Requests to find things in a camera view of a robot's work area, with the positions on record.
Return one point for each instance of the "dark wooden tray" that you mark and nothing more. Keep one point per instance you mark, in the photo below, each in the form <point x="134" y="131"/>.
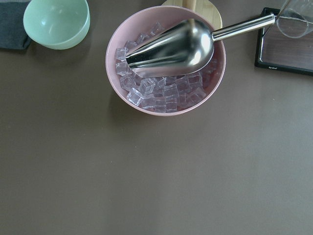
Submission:
<point x="276" y="51"/>

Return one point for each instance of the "pink bowl with ice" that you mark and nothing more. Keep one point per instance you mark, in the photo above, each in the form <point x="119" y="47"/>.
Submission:
<point x="144" y="20"/>

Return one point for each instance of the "metal ice scoop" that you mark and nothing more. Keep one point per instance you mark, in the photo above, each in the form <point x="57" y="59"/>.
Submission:
<point x="185" y="48"/>

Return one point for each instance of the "wooden cup tree stand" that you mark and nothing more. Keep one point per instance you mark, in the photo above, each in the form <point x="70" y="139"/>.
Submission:
<point x="203" y="7"/>

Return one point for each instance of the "green bowl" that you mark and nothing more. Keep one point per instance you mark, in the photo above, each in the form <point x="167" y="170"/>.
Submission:
<point x="57" y="24"/>

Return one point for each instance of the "grey folded cloth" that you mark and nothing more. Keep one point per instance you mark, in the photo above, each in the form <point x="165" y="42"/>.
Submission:
<point x="12" y="32"/>

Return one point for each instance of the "clear glass mug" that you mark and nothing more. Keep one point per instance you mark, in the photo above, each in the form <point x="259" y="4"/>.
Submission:
<point x="295" y="18"/>

